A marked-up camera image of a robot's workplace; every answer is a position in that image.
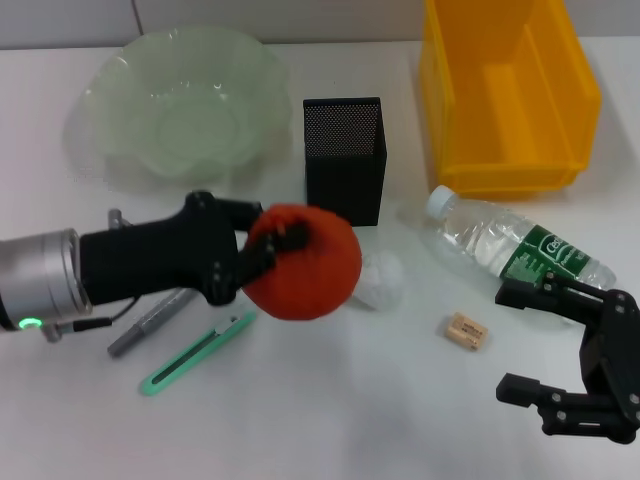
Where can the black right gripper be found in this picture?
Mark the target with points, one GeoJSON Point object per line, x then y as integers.
{"type": "Point", "coordinates": [615, 350]}

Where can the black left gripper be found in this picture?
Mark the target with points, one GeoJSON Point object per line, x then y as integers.
{"type": "Point", "coordinates": [150, 260]}

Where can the white paper ball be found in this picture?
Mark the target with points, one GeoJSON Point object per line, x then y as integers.
{"type": "Point", "coordinates": [382, 280]}

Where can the clear green-label water bottle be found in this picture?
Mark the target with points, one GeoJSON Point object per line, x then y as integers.
{"type": "Point", "coordinates": [490, 235]}

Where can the beige eraser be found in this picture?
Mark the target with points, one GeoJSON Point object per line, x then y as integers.
{"type": "Point", "coordinates": [465, 331]}

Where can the black mesh pen holder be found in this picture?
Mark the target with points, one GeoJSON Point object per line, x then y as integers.
{"type": "Point", "coordinates": [345, 175]}

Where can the green utility knife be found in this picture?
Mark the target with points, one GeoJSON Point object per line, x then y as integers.
{"type": "Point", "coordinates": [190, 357]}

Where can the grey pen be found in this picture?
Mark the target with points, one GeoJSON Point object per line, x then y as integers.
{"type": "Point", "coordinates": [145, 325]}

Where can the pale green fruit plate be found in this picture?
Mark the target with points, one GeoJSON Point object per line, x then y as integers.
{"type": "Point", "coordinates": [175, 110]}

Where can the yellow plastic bin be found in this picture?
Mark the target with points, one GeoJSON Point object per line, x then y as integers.
{"type": "Point", "coordinates": [500, 100]}

